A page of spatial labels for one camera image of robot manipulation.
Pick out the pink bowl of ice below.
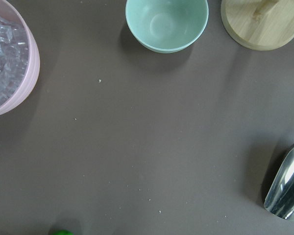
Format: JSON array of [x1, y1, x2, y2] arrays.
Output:
[[0, 0, 40, 115]]

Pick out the wooden cup stand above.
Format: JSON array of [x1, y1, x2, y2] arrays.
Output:
[[220, 0, 294, 51]]

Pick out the steel ice scoop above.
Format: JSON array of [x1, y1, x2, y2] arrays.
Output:
[[264, 145, 294, 222]]

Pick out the green ceramic bowl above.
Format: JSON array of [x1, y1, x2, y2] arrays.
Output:
[[125, 0, 209, 53]]

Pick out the green lime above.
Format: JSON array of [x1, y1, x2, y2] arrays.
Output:
[[53, 230, 73, 235]]

